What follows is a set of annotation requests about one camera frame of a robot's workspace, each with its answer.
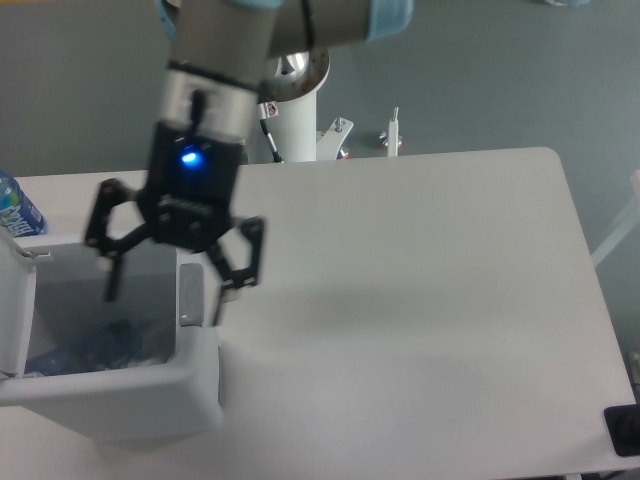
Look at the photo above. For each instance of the crushed clear plastic bottle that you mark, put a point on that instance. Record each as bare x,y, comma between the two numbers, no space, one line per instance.
118,345

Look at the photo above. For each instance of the white trash can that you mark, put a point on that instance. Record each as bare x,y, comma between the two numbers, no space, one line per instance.
143,366

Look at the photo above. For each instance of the black device at table edge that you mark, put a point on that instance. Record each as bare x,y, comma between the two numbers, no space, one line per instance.
623,425

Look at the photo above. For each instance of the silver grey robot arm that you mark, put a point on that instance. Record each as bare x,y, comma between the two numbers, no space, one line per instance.
214,73

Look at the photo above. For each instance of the white frame at right edge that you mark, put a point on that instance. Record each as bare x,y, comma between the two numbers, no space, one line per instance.
622,224

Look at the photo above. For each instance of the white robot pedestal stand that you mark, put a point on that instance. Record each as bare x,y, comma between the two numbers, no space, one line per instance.
286,129

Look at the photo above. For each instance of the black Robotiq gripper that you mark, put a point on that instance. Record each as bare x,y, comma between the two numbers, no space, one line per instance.
185,203

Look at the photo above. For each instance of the blue labelled water bottle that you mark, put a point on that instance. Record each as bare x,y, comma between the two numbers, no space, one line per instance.
19,216

